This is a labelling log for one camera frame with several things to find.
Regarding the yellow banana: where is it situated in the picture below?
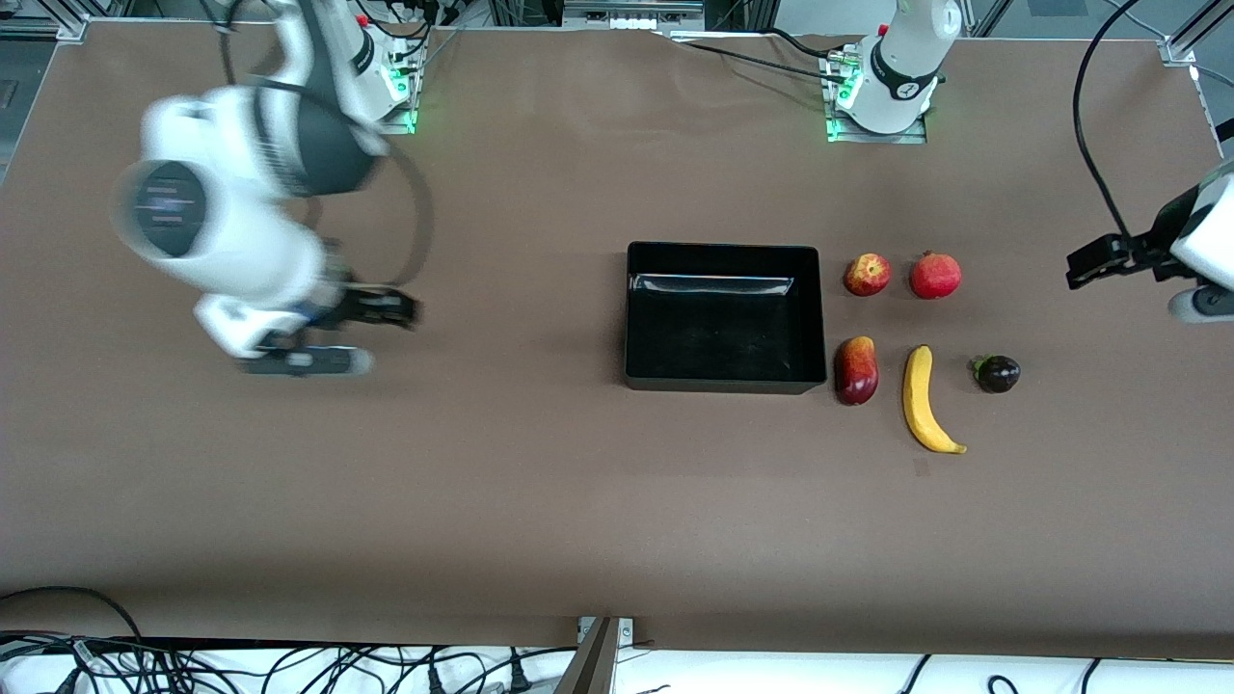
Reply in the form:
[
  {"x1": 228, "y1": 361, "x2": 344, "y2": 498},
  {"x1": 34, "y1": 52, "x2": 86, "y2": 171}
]
[{"x1": 902, "y1": 345, "x2": 968, "y2": 455}]

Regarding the red yellow apple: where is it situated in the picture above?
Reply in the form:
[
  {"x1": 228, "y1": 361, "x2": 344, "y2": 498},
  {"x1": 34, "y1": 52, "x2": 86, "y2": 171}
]
[{"x1": 843, "y1": 254, "x2": 893, "y2": 297}]

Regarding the black plastic box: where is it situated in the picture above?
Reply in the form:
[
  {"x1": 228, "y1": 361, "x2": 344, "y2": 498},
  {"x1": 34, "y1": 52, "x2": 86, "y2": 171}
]
[{"x1": 625, "y1": 241, "x2": 828, "y2": 396}]

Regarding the dark purple eggplant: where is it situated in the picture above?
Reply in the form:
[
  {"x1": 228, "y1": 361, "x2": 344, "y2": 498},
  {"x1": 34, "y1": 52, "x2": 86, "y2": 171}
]
[{"x1": 971, "y1": 355, "x2": 1022, "y2": 394}]

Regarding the red pomegranate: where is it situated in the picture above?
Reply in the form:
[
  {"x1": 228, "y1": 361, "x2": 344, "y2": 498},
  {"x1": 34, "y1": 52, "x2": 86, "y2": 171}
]
[{"x1": 910, "y1": 250, "x2": 963, "y2": 301}]

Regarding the red yellow mango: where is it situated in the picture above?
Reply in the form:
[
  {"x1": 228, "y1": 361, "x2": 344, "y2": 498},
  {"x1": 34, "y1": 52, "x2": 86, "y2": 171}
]
[{"x1": 834, "y1": 335, "x2": 880, "y2": 407}]

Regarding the white power strip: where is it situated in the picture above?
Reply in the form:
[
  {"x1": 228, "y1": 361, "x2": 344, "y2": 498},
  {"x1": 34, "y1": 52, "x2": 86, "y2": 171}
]
[{"x1": 563, "y1": 0, "x2": 706, "y2": 30}]

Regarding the grey metal pole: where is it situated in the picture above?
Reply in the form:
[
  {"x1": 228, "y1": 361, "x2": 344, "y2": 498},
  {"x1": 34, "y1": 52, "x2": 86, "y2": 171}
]
[{"x1": 554, "y1": 617, "x2": 619, "y2": 694}]

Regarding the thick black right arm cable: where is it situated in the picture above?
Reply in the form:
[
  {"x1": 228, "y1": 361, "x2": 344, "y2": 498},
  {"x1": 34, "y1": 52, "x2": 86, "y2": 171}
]
[{"x1": 207, "y1": 0, "x2": 437, "y2": 290}]

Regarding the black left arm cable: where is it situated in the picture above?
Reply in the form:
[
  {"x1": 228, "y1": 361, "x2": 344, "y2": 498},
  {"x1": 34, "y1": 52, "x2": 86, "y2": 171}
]
[{"x1": 1072, "y1": 0, "x2": 1145, "y2": 244}]

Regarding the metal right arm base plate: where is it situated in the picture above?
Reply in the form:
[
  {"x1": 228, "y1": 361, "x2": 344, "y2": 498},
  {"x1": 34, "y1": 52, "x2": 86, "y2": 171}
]
[{"x1": 371, "y1": 92, "x2": 417, "y2": 135}]

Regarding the aluminium frame corner profile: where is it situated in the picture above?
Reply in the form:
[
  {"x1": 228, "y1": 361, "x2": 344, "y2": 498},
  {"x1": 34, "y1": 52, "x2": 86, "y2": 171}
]
[
  {"x1": 0, "y1": 13, "x2": 94, "y2": 45},
  {"x1": 1160, "y1": 0, "x2": 1234, "y2": 68}
]

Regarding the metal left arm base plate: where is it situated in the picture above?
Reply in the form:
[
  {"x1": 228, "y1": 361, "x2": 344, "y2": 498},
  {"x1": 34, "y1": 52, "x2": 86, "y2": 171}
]
[{"x1": 826, "y1": 114, "x2": 928, "y2": 145}]

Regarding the black looping floor cable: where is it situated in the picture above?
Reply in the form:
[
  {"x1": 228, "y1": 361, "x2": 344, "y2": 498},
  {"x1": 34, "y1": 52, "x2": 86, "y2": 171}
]
[{"x1": 0, "y1": 585, "x2": 146, "y2": 642}]

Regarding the black cable on table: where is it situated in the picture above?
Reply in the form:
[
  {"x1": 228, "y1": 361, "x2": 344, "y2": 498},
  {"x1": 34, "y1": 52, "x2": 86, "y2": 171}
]
[{"x1": 663, "y1": 34, "x2": 832, "y2": 76}]

